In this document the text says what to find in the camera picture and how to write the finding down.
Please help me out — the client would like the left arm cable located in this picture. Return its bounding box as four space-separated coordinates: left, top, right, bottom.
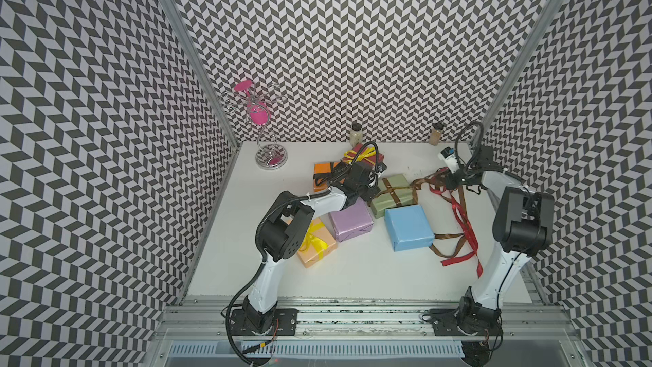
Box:
325 141 382 187

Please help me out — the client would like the blue gift box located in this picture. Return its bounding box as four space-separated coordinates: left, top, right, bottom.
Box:
385 205 435 252

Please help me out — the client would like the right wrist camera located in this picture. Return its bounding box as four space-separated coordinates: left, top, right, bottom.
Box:
438 146 460 173

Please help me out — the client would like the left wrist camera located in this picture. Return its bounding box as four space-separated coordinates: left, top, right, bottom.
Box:
368 171 383 189

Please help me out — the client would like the maroon gift box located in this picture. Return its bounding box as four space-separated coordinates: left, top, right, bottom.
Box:
342 143 385 169

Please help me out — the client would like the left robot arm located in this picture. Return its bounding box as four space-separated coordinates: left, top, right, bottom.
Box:
229 162 387 335

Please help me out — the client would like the orange gift box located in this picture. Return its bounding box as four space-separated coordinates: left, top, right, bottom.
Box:
312 162 338 193

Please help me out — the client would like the peach gift box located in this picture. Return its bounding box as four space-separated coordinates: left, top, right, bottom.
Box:
297 219 338 268

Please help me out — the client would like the yellow ribbon on maroon box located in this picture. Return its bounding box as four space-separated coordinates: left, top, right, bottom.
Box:
342 146 380 165

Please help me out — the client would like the black printed ribbon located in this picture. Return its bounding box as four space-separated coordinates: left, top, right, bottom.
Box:
313 161 347 187

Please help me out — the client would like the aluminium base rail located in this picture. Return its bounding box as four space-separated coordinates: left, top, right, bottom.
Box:
153 296 580 341

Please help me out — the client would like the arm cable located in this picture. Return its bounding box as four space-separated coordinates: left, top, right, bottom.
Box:
454 121 485 174
325 141 382 187

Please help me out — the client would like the green gift box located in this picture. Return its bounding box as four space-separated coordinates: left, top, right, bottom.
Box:
368 174 418 219

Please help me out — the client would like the brown ribbon of purple box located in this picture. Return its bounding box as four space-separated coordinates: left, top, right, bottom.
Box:
417 168 461 254

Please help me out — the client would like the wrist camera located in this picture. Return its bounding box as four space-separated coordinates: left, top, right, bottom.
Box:
368 171 383 189
438 146 460 173

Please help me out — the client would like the red ribbon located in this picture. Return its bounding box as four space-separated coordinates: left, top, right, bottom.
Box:
429 183 484 278

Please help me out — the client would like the purple gift box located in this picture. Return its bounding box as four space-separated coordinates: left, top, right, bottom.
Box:
329 198 374 243

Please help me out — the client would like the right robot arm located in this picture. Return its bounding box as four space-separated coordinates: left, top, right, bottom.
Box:
454 146 555 336

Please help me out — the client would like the brown spice shaker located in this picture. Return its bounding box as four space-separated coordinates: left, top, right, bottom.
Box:
428 122 445 146

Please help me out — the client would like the white spice shaker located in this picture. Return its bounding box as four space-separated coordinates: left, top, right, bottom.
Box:
349 122 363 147

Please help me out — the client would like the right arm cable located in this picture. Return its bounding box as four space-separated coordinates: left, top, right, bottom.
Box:
454 121 485 174

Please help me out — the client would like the yellow ribbon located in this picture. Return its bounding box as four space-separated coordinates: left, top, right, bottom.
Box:
342 146 380 165
299 220 329 260

